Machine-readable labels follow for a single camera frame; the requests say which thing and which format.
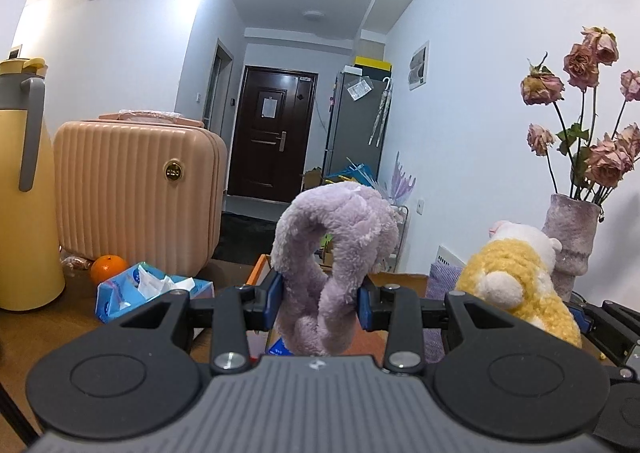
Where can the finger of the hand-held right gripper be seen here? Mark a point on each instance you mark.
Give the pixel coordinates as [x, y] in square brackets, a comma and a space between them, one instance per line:
[615, 344]
[625, 315]

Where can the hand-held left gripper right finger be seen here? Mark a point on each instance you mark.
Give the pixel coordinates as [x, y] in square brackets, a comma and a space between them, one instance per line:
[364, 306]

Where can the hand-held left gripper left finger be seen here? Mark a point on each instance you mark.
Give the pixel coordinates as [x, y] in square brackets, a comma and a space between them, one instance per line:
[274, 299]

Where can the orange-edged cardboard box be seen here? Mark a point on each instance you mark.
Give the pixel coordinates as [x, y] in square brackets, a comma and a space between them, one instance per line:
[257, 270]

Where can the purple plush toy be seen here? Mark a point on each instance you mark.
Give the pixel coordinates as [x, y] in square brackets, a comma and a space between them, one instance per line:
[345, 243]

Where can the yellow sheep plush toy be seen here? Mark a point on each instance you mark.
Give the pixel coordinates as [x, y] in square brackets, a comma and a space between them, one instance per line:
[520, 278]

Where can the blue soft tissue pack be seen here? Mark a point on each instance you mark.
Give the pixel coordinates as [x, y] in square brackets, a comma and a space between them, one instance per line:
[125, 295]

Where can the pink textured vase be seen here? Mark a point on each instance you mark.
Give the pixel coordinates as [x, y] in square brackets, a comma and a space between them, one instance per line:
[570, 243]

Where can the white flat panel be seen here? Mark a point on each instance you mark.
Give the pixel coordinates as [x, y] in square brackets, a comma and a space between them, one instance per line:
[450, 255]

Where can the small brown cardboard box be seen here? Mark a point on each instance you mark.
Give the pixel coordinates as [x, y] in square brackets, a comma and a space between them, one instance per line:
[312, 180]

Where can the blue bags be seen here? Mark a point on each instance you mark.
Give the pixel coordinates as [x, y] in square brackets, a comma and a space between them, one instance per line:
[355, 173]

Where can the dark brown door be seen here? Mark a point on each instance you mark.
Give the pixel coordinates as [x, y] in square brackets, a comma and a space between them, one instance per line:
[265, 148]

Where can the bunch of dried roses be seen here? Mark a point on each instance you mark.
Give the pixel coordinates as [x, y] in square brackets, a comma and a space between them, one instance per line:
[602, 158]

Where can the orange fruit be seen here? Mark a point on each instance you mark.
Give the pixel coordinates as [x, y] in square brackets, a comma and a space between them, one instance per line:
[109, 269]

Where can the grey refrigerator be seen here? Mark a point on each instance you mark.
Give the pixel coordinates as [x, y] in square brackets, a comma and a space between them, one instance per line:
[350, 133]

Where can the pink ribbed suitcase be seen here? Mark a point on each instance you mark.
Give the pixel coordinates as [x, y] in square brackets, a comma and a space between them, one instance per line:
[130, 193]

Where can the white paper notice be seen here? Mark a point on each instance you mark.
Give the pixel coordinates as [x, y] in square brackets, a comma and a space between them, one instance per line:
[269, 108]

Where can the hanging folded umbrellas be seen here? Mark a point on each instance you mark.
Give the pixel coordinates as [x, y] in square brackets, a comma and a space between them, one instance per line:
[381, 108]

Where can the clear snack packet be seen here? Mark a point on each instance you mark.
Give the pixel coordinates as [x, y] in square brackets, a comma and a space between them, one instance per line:
[75, 264]

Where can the clear plastic bag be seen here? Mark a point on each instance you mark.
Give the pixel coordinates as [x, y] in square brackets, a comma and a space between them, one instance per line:
[360, 89]

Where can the grey side door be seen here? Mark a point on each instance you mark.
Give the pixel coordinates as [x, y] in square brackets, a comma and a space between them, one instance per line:
[220, 88]

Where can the yellow box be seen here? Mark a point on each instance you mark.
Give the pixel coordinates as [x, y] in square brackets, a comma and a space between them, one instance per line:
[372, 63]

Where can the yellow thermos jug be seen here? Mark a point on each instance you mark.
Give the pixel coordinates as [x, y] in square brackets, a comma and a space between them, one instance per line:
[20, 213]

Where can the round ceiling lamp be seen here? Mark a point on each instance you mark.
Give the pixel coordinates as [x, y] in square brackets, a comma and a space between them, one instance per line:
[313, 14]

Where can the purple wall decoration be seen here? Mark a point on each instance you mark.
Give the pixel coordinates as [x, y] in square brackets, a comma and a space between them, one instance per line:
[404, 180]

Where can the wall poster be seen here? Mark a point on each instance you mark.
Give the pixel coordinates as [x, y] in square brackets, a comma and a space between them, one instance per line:
[419, 65]

